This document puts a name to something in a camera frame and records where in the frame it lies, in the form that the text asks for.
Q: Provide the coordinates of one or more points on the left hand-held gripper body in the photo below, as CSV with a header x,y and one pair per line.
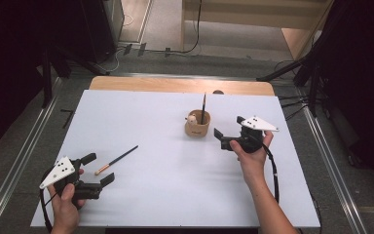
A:
x,y
60,170

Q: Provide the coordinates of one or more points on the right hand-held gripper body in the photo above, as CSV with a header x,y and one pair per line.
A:
x,y
251,139

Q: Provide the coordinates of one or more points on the tan holder with animal figure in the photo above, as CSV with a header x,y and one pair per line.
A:
x,y
196,130

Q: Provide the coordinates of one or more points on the dark makeup brush gold ferrule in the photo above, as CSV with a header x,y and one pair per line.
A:
x,y
118,159
203,109

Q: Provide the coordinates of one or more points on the person's right hand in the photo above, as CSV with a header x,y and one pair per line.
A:
x,y
253,162

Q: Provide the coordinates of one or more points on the person's left hand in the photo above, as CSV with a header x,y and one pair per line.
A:
x,y
65,211

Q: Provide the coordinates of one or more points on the white table board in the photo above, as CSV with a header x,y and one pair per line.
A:
x,y
159,195

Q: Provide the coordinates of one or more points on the wooden table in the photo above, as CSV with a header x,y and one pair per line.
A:
x,y
162,85

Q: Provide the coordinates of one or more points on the black metal stand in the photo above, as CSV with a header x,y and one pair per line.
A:
x,y
305,65
61,61

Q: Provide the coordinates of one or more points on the beige wooden desk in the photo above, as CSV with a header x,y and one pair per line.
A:
x,y
240,13

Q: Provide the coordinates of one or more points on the black cabinet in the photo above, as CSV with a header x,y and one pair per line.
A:
x,y
100,26

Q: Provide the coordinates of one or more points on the black curtain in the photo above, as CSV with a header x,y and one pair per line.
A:
x,y
370,65

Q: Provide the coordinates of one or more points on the metal floor rail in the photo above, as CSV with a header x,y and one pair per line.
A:
x,y
16,169
334,169

